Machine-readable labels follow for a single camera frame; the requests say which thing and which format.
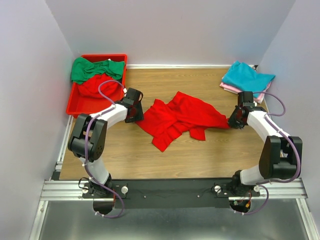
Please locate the folded pink t shirt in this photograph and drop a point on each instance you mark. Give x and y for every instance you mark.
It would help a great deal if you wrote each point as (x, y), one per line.
(235, 90)

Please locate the red t shirt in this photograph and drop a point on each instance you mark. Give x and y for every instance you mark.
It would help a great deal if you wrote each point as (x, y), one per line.
(166, 122)
(99, 84)

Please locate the folded white t shirt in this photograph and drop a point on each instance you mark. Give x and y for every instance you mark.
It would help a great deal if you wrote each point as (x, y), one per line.
(259, 99)

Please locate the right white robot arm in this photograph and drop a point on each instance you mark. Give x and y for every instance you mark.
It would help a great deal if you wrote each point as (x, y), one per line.
(281, 157)

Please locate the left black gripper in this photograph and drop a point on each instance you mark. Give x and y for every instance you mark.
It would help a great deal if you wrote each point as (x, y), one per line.
(136, 115)

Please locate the aluminium frame rail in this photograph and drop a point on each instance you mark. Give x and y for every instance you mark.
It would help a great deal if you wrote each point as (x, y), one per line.
(64, 214)

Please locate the folded teal t shirt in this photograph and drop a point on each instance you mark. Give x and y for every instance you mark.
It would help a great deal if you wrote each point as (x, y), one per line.
(243, 77)

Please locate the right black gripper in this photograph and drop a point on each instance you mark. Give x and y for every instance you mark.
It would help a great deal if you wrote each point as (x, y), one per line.
(233, 121)

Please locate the red plastic bin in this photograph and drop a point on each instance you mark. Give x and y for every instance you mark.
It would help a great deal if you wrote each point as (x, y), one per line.
(78, 104)

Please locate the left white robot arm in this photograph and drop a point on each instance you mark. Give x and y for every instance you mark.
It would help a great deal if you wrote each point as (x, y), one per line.
(87, 139)

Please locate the green t shirt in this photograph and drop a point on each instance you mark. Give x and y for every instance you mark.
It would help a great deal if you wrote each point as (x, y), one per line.
(83, 70)

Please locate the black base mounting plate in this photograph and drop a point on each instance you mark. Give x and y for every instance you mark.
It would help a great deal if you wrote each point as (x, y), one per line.
(169, 194)

